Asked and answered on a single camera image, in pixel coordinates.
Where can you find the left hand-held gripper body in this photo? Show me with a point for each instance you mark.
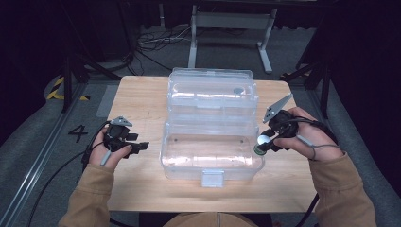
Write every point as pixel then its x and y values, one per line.
pixel 117 135

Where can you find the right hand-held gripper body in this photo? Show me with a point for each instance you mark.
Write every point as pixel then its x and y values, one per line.
pixel 282 123

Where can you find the small white-capped bottle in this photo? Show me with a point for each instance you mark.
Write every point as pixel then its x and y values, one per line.
pixel 263 140

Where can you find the clear plastic storage box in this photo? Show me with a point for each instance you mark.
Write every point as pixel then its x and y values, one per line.
pixel 211 148

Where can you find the person's left hand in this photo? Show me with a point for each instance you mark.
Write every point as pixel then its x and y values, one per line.
pixel 97 151

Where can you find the person's right hand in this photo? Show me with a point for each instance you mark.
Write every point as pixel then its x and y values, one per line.
pixel 315 138

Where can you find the black metal stand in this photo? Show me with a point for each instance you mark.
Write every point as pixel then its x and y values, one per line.
pixel 67 82
pixel 324 78

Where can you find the person's tan lap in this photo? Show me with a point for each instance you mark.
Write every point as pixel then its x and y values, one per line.
pixel 211 220

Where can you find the aluminium floor rail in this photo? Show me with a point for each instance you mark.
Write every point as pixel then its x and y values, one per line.
pixel 38 160

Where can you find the grey metal table frame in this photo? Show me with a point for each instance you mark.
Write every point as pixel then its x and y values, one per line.
pixel 231 20

